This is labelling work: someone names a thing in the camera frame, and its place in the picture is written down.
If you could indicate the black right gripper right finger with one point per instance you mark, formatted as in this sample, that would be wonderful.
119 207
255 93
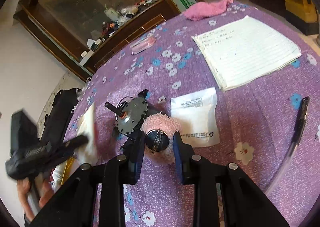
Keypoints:
194 169

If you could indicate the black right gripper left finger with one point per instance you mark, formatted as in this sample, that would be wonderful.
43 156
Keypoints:
123 169

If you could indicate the pink plush badge toy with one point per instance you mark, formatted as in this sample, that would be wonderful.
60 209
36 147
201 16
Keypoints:
159 131

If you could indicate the person's left hand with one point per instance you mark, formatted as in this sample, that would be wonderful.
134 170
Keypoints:
28 195

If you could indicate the white foam block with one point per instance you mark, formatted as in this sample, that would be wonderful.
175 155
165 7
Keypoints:
87 153

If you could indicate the black sofa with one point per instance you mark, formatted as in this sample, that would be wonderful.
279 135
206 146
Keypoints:
57 121

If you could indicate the white flat pouch black text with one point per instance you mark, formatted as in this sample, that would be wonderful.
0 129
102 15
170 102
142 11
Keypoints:
196 114

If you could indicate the black motor with gear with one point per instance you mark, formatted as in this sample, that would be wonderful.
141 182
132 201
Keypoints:
131 113

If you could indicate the purple floral tablecloth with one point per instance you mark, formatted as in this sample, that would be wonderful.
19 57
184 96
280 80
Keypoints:
251 125

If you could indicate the pink tissue pack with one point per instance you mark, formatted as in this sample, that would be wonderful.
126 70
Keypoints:
142 45

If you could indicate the white lined notepad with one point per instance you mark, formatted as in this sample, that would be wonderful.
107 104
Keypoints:
244 50

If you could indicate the wooden cabinet with mirror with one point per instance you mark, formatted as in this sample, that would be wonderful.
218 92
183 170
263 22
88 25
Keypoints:
84 34

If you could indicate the pink towel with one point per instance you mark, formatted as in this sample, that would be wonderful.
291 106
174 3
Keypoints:
202 10

